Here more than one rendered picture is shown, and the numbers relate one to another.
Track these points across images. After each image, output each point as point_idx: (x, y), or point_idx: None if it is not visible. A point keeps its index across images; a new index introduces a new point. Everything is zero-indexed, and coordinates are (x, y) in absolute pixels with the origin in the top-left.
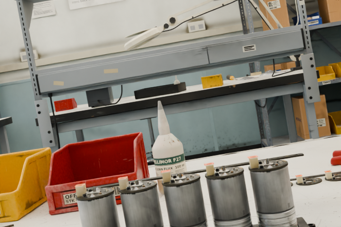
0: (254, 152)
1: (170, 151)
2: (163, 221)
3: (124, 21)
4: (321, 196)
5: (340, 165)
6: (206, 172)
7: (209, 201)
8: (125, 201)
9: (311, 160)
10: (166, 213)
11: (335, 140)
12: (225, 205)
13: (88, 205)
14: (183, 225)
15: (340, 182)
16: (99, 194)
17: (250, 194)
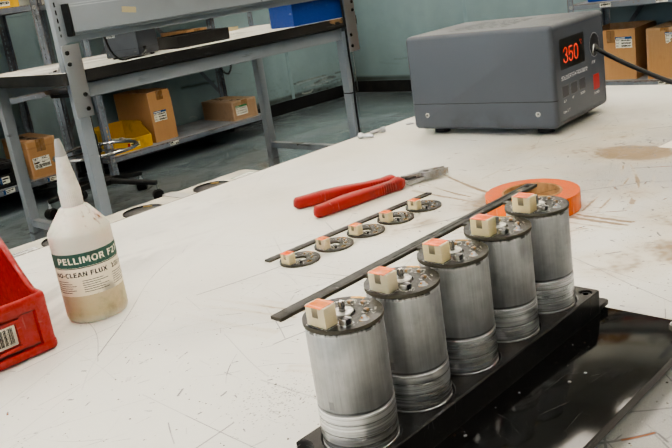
0: (125, 223)
1: (101, 236)
2: (204, 361)
3: None
4: (402, 259)
5: (330, 216)
6: None
7: (222, 309)
8: (408, 313)
9: (264, 217)
10: (178, 348)
11: (236, 186)
12: (524, 280)
13: (366, 340)
14: (484, 330)
15: (382, 236)
16: (370, 312)
17: (277, 282)
